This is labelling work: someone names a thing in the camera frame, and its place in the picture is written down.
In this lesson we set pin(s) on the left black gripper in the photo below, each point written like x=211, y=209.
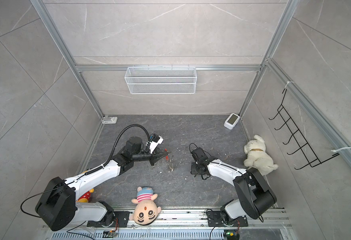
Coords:
x=157, y=154

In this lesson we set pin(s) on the yellow red plush toy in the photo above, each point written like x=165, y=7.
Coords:
x=86, y=197

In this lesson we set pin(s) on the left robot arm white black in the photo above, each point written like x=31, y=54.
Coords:
x=59, y=205

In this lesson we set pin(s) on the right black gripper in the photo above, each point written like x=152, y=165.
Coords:
x=193, y=170

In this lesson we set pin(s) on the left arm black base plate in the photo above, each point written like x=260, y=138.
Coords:
x=118, y=219

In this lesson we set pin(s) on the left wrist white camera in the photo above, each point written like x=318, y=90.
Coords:
x=154, y=141

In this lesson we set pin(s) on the white wall socket box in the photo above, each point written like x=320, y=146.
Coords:
x=109, y=120

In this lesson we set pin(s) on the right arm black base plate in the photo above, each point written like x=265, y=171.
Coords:
x=219, y=219

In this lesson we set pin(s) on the metal keyring holder red handle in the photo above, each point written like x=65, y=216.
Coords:
x=169, y=161

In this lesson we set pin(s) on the white digital clock device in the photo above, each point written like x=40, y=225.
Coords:
x=231, y=121

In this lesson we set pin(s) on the black wire hook rack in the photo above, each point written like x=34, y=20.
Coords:
x=298, y=137

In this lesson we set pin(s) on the white plush dog toy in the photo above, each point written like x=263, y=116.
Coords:
x=257, y=157

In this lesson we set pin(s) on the white wire mesh basket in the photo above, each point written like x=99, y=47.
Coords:
x=161, y=80

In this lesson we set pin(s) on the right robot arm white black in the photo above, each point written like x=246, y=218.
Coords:
x=254, y=195

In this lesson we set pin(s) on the plush doll striped hat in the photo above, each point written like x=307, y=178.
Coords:
x=146, y=210

